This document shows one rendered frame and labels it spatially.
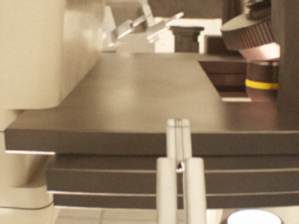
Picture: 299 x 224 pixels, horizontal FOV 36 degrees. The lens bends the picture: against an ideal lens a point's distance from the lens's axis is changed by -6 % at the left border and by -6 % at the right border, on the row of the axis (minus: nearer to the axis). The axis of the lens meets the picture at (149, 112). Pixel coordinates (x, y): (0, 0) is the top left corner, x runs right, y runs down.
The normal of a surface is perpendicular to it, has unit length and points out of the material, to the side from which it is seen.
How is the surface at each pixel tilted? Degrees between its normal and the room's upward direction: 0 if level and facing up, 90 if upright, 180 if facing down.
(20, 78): 90
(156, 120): 180
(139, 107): 180
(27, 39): 90
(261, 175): 90
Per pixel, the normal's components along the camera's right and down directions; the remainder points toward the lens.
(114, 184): -0.01, 0.23
